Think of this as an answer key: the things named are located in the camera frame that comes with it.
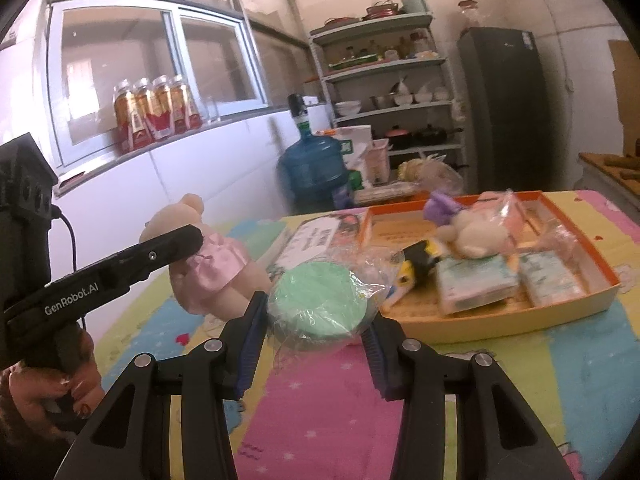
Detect orange drink bottle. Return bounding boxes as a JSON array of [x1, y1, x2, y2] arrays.
[[134, 78, 171, 146], [152, 76, 188, 138], [170, 74, 204, 132]]

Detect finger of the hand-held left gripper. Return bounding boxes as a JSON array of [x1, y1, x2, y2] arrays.
[[114, 224, 205, 287]]

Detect white rice sack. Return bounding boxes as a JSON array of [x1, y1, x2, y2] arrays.
[[332, 125, 374, 171]]

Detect blue water jug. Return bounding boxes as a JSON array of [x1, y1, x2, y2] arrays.
[[277, 131, 349, 212]]

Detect white metal shelf rack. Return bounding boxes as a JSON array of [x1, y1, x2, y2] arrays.
[[307, 12, 469, 172]]

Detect sliding window frame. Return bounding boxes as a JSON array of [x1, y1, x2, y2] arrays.
[[47, 0, 272, 167]]

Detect round green pack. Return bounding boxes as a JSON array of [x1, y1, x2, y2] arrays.
[[265, 255, 396, 362]]

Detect white green tissue packet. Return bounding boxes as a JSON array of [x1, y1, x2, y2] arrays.
[[517, 251, 587, 307]]

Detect flat packaged booklet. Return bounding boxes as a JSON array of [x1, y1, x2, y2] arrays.
[[272, 212, 372, 274]]

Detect clear plastic bag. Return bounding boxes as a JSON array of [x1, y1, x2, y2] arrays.
[[420, 156, 466, 196]]

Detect dark grey fridge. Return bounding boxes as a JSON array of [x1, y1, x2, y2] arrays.
[[457, 27, 551, 194]]

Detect white plush with purple hat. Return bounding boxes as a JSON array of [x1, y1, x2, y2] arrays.
[[422, 190, 516, 262]]

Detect red stacked pots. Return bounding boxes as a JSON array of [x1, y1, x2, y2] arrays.
[[365, 1, 401, 21]]

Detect four juice bottles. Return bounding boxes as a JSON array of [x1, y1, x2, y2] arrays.
[[114, 80, 151, 155]]

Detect mint green carton box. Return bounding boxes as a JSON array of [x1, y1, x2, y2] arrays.
[[436, 254, 519, 317]]

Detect glass jar with red lid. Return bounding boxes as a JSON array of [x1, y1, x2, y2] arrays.
[[458, 0, 484, 30]]

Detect flat noodle pack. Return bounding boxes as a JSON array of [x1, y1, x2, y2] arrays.
[[357, 182, 421, 201]]

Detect orange shallow cardboard box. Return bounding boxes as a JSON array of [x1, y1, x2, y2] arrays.
[[362, 190, 622, 347]]

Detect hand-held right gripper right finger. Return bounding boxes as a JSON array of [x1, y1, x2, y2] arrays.
[[361, 312, 576, 480]]

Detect wooden cutting board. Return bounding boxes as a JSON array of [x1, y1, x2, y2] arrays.
[[579, 152, 640, 184]]

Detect cardboard wall sheet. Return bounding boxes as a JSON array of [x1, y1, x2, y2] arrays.
[[607, 40, 640, 157]]

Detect row of condiment jars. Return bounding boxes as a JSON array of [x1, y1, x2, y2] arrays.
[[345, 30, 437, 61]]

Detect black and yellow plush toy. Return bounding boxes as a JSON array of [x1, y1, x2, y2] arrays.
[[392, 239, 444, 302]]

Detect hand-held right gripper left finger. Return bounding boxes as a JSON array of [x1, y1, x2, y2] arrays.
[[40, 290, 268, 480]]

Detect black cable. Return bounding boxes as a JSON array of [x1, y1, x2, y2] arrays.
[[51, 207, 80, 322]]

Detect black wok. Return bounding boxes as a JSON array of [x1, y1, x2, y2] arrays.
[[412, 125, 464, 144]]

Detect pink plastic bin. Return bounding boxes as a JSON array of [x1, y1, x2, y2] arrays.
[[364, 140, 391, 184]]

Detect person's left hand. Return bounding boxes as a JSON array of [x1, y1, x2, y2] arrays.
[[0, 329, 105, 455]]

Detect teddy bear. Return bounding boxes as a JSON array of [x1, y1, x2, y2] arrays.
[[139, 192, 273, 322]]

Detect black water jug pump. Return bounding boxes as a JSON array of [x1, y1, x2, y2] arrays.
[[287, 93, 312, 136]]

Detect pink packet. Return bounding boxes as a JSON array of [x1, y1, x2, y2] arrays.
[[477, 190, 532, 242]]

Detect green tray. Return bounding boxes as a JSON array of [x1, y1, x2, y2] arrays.
[[330, 55, 381, 70]]

